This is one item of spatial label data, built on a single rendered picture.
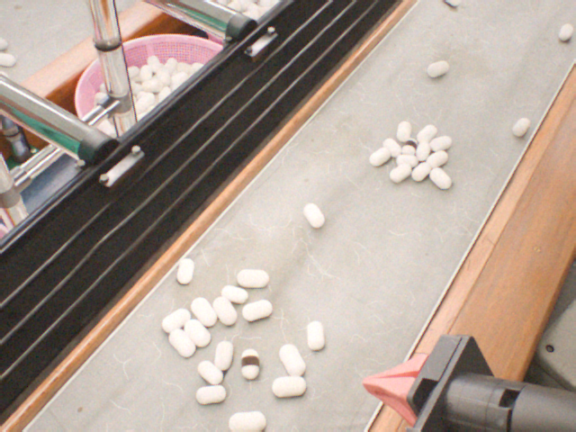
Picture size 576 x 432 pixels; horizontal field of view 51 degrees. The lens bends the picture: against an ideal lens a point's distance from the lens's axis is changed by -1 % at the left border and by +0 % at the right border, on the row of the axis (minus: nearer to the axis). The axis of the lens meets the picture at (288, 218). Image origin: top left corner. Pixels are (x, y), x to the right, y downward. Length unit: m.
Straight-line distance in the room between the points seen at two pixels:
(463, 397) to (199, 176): 0.26
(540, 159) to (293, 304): 0.43
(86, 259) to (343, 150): 0.58
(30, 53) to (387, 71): 0.58
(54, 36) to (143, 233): 0.75
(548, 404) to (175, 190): 0.29
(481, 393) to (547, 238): 0.40
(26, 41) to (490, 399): 0.90
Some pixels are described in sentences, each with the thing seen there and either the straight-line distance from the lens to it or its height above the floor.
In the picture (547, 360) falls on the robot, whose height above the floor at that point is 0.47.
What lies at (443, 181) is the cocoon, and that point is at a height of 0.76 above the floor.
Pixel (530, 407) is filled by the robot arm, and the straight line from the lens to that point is 0.47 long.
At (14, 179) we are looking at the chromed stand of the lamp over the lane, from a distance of 0.59.
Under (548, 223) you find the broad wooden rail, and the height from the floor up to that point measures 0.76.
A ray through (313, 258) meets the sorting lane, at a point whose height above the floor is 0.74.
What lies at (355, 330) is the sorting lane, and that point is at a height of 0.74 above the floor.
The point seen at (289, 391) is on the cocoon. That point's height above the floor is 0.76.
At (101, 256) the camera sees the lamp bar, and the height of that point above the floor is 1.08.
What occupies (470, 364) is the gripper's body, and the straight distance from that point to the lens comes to 0.53.
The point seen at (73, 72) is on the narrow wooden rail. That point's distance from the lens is 1.00.
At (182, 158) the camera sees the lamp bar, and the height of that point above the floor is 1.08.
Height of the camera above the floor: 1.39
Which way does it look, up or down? 54 degrees down
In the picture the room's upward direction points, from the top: 6 degrees clockwise
